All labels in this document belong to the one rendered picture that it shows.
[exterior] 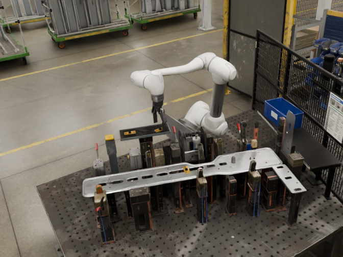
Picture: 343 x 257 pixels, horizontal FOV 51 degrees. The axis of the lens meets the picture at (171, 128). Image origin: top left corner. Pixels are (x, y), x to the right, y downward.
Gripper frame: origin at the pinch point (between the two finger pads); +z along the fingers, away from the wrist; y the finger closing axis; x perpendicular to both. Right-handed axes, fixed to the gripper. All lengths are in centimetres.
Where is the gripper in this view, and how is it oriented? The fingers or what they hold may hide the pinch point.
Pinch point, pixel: (160, 125)
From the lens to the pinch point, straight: 263.1
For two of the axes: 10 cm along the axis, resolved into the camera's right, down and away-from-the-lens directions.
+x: 8.7, -2.9, 4.1
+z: 0.5, 8.6, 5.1
